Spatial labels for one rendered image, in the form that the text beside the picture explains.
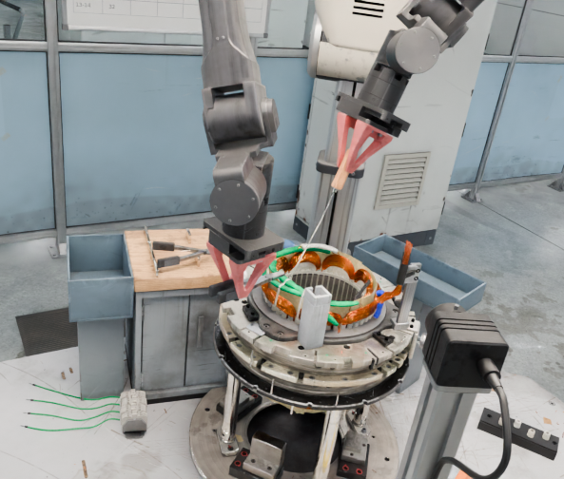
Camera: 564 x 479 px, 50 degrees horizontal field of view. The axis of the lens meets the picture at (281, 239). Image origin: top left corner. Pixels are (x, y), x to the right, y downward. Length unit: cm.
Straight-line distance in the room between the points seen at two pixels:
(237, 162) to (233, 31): 16
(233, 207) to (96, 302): 47
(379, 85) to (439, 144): 272
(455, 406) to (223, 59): 47
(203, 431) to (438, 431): 74
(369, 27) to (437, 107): 224
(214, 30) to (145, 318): 57
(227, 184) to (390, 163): 272
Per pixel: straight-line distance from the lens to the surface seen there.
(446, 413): 47
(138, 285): 108
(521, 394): 149
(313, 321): 86
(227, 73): 74
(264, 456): 108
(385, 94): 88
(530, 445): 134
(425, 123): 346
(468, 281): 127
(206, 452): 113
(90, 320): 112
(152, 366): 120
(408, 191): 355
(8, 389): 131
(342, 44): 128
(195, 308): 113
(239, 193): 68
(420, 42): 82
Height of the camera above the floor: 162
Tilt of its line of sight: 27 degrees down
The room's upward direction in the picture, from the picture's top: 8 degrees clockwise
